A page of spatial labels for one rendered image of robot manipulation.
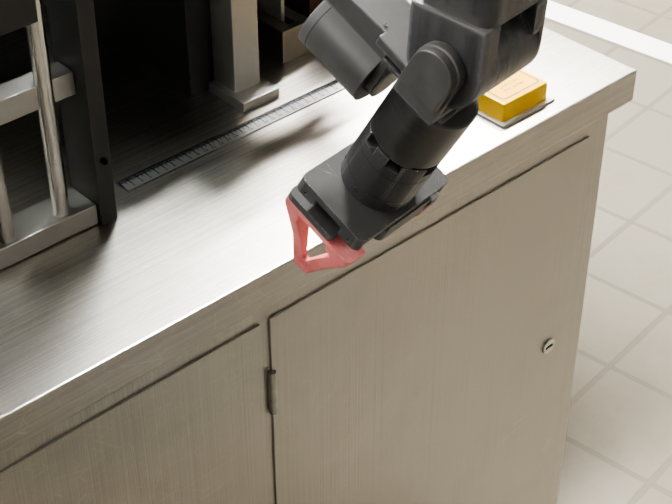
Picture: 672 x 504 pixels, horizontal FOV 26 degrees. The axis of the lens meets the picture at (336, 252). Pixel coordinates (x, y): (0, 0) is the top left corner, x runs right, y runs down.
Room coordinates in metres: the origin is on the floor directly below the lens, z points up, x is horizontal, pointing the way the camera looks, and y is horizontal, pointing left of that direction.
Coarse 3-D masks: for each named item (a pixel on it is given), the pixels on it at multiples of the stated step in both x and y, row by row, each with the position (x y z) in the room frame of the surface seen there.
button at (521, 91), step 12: (504, 84) 1.33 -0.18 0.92; (516, 84) 1.33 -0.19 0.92; (528, 84) 1.33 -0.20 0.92; (540, 84) 1.33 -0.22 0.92; (492, 96) 1.31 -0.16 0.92; (504, 96) 1.31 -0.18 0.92; (516, 96) 1.31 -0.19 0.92; (528, 96) 1.32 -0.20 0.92; (540, 96) 1.33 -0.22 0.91; (480, 108) 1.32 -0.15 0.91; (492, 108) 1.30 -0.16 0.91; (504, 108) 1.29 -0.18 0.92; (516, 108) 1.31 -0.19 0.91; (528, 108) 1.32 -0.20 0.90; (504, 120) 1.29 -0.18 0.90
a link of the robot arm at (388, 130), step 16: (384, 64) 0.83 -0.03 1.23; (368, 80) 0.84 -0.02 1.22; (384, 80) 0.85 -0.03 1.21; (400, 96) 0.82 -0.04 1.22; (384, 112) 0.83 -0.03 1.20; (400, 112) 0.81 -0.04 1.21; (464, 112) 0.82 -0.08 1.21; (384, 128) 0.82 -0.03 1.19; (400, 128) 0.81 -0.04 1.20; (416, 128) 0.81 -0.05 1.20; (432, 128) 0.80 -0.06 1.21; (448, 128) 0.80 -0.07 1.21; (464, 128) 0.81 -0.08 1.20; (384, 144) 0.82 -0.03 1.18; (400, 144) 0.81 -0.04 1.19; (416, 144) 0.81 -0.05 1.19; (432, 144) 0.81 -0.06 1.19; (448, 144) 0.81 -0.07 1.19; (400, 160) 0.82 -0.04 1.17; (416, 160) 0.81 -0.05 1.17; (432, 160) 0.82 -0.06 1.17
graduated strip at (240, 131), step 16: (336, 80) 1.38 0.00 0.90; (304, 96) 1.35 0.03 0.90; (320, 96) 1.35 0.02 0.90; (272, 112) 1.32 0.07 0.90; (288, 112) 1.32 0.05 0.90; (240, 128) 1.28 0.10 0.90; (256, 128) 1.28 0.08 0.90; (208, 144) 1.25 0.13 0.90; (224, 144) 1.25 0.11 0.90; (176, 160) 1.22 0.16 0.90; (192, 160) 1.22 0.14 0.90; (144, 176) 1.20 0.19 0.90; (160, 176) 1.20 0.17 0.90
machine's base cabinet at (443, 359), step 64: (512, 192) 1.31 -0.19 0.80; (576, 192) 1.39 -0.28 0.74; (384, 256) 1.18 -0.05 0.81; (448, 256) 1.25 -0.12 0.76; (512, 256) 1.32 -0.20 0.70; (576, 256) 1.41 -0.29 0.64; (256, 320) 1.07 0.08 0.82; (320, 320) 1.12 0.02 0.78; (384, 320) 1.18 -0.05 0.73; (448, 320) 1.25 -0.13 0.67; (512, 320) 1.33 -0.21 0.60; (576, 320) 1.42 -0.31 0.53; (128, 384) 0.97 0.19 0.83; (192, 384) 1.01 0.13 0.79; (256, 384) 1.06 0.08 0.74; (320, 384) 1.12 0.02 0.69; (384, 384) 1.18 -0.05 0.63; (448, 384) 1.26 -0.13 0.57; (512, 384) 1.34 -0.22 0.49; (64, 448) 0.92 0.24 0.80; (128, 448) 0.96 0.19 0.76; (192, 448) 1.01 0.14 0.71; (256, 448) 1.06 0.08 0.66; (320, 448) 1.12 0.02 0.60; (384, 448) 1.19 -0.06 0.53; (448, 448) 1.26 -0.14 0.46; (512, 448) 1.35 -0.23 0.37
